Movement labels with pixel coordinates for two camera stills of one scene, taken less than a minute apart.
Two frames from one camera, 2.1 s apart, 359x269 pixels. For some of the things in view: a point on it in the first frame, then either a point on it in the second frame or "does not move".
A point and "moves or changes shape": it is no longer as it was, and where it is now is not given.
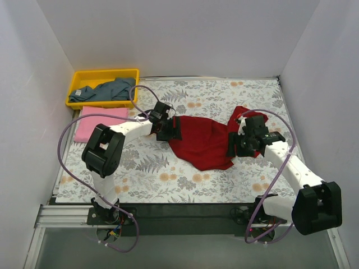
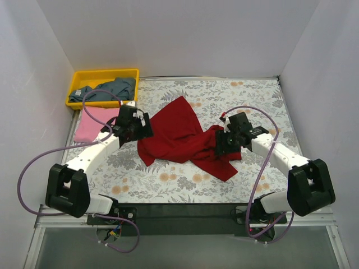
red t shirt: [203, 144] moves or changes shape
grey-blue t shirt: [118, 89] does not move
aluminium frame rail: [65, 216] does not move
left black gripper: [175, 128] to [144, 126]
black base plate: [185, 219] does not move
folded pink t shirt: [86, 125] does not move
